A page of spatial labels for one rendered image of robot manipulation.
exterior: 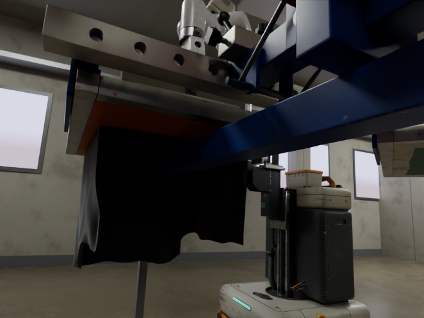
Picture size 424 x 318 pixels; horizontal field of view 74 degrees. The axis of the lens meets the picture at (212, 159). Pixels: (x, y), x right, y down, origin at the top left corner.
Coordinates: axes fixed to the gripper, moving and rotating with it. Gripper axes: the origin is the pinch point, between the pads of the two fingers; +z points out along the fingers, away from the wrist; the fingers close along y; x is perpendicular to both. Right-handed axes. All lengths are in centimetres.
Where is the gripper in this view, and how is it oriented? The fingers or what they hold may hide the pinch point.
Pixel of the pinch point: (188, 91)
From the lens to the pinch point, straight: 85.3
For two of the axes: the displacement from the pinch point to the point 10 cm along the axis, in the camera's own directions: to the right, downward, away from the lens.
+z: -0.5, 9.9, -1.6
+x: -8.8, -1.2, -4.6
